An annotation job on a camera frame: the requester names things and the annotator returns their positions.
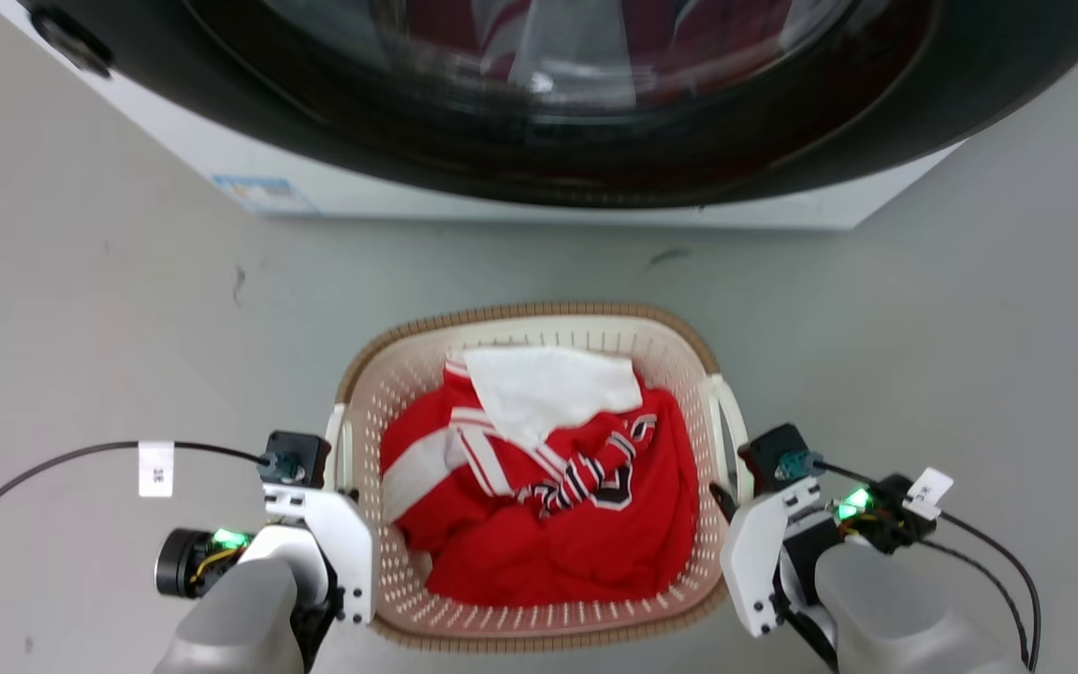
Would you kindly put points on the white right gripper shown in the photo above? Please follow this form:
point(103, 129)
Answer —
point(754, 552)

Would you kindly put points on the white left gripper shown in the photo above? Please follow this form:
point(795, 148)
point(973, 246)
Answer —
point(342, 543)

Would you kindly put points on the beige plastic laundry basket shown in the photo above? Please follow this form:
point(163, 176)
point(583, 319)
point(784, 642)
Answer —
point(539, 328)

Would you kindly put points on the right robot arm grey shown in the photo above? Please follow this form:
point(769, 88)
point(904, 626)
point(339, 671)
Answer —
point(895, 608)

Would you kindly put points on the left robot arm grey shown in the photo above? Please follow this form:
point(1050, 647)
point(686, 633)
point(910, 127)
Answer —
point(240, 618)

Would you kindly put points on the red striped jersey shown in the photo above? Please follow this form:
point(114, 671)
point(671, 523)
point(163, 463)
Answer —
point(586, 552)

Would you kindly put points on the white cloth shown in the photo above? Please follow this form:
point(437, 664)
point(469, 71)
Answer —
point(548, 388)

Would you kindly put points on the blue label sticker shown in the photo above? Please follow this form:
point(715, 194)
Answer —
point(263, 195)

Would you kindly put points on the white front-load washing machine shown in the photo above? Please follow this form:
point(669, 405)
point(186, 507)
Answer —
point(876, 122)

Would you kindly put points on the white washing machine body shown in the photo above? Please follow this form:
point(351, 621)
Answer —
point(174, 140)

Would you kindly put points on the red white clothes in drum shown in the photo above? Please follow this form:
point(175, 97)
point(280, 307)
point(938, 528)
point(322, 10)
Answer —
point(464, 37)

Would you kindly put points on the black door latch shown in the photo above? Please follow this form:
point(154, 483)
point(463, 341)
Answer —
point(71, 42)

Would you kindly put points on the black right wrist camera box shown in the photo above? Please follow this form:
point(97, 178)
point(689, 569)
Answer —
point(775, 453)

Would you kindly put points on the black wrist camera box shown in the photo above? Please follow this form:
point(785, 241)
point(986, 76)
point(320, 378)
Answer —
point(775, 453)
point(298, 457)

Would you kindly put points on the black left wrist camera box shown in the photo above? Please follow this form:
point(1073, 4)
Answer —
point(298, 457)

